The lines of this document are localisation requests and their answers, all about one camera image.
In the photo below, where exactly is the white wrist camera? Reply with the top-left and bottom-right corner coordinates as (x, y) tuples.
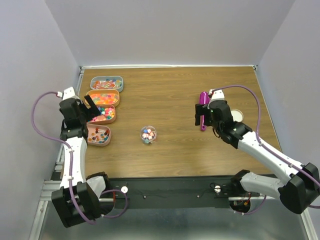
(208, 89), (225, 104)
(56, 87), (79, 101)

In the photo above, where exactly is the pink tray of lollipops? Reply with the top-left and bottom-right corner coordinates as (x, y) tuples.
(87, 123), (112, 147)

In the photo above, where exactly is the magenta plastic scoop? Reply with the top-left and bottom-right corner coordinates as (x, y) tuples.
(199, 91), (209, 131)

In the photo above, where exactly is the grey tray of candy sticks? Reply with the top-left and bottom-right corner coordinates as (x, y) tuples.
(90, 76), (124, 92)

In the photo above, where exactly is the white jar lid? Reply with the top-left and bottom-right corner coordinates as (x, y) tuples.
(230, 109), (244, 122)

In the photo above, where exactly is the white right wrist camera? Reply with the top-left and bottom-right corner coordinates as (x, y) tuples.
(208, 89), (225, 104)

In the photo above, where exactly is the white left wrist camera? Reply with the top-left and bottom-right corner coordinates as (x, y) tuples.
(56, 87), (79, 101)

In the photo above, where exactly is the orange tray of gummies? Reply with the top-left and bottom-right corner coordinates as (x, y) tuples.
(87, 89), (120, 107)

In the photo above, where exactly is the pink tray of candies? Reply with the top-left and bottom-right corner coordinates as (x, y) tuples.
(88, 104), (116, 125)

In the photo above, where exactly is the clear plastic jar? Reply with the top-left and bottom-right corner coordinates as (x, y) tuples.
(140, 125), (158, 145)

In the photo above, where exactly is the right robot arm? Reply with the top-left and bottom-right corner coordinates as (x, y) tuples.
(195, 100), (320, 214)

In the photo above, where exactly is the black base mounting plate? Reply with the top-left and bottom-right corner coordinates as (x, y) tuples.
(108, 175), (260, 209)

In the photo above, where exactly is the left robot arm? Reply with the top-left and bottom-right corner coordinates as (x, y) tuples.
(51, 93), (111, 228)

